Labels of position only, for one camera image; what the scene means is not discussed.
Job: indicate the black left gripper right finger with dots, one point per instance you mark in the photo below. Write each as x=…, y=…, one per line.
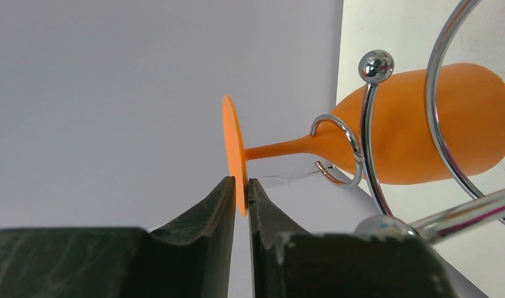
x=288, y=261

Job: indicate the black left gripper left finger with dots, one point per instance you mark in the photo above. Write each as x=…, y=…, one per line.
x=187, y=257

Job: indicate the silver wire glass rack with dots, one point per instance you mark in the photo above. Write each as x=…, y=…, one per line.
x=354, y=117

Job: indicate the orange plastic wine glass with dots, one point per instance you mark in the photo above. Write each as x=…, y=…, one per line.
x=471, y=108

